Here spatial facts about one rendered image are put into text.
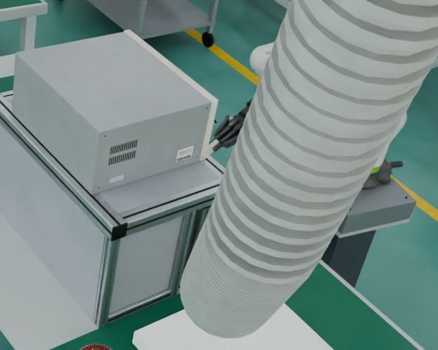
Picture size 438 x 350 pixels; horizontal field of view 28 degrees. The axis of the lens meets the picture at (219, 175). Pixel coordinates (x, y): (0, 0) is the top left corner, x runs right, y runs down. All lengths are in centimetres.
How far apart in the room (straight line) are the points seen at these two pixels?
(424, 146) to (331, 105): 428
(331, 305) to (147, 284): 59
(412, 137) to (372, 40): 439
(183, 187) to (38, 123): 44
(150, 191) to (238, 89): 287
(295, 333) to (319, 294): 81
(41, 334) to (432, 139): 331
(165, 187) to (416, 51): 158
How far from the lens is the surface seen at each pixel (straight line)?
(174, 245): 247
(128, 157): 232
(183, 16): 549
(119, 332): 248
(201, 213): 247
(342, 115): 90
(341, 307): 273
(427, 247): 439
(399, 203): 311
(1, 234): 275
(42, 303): 254
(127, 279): 243
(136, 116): 229
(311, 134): 92
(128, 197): 234
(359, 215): 300
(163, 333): 186
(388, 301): 400
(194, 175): 246
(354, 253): 331
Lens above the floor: 254
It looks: 35 degrees down
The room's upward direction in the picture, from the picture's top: 13 degrees clockwise
